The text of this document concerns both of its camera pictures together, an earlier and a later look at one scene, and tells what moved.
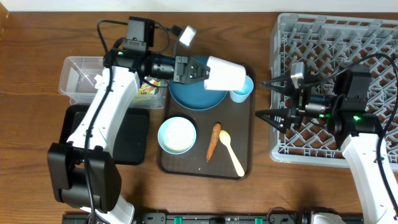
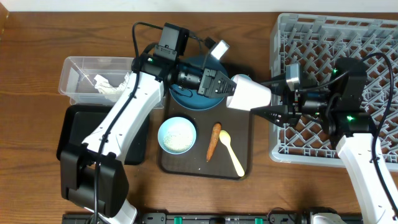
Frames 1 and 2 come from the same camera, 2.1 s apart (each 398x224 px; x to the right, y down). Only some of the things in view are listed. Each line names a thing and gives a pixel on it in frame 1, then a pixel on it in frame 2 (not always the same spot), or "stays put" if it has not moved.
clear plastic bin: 77,83 stays put
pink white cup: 224,75 -> 249,94
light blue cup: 241,95 -> 241,76
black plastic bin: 133,145 stays put
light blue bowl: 176,135 stays put
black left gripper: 184,77 -> 214,92
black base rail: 277,215 stays put
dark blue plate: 193,96 stays put
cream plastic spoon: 225,137 stays put
